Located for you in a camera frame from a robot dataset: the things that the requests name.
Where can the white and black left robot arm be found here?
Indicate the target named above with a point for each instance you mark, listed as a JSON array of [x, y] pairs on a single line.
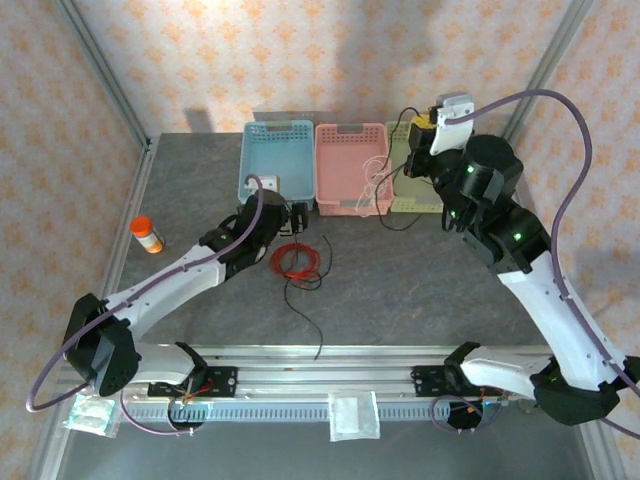
[[170, 280]]

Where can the green plastic basket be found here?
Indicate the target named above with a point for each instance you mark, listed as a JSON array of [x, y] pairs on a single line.
[[415, 204]]

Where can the blue plastic basket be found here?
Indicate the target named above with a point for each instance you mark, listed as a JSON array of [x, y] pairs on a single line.
[[280, 165]]

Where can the pink plastic basket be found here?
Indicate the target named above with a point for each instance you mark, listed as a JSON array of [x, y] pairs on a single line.
[[345, 170]]

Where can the orange pill bottle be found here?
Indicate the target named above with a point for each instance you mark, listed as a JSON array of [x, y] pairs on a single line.
[[145, 232]]

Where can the clear bag with white packet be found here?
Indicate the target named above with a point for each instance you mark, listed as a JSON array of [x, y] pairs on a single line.
[[352, 417]]

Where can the clear bag with green packets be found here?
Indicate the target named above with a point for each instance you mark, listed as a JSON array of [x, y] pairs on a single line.
[[92, 415]]

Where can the aluminium frame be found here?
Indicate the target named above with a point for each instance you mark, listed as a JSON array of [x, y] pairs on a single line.
[[320, 372]]

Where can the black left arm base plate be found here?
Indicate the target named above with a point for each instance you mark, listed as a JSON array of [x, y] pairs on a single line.
[[222, 375]]

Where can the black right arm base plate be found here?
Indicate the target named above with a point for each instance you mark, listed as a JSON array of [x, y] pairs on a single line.
[[425, 380]]

